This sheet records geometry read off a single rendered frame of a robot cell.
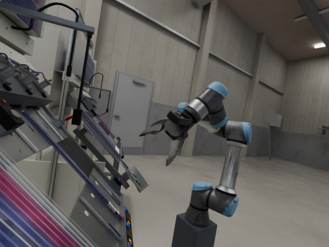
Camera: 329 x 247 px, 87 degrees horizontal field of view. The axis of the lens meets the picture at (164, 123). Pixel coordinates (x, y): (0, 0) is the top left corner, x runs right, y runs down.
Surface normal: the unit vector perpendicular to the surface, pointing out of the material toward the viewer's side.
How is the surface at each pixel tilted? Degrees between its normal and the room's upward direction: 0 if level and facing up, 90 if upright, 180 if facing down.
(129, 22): 90
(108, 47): 90
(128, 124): 90
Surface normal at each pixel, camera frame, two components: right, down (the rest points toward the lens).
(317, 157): -0.80, -0.12
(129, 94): 0.58, 0.11
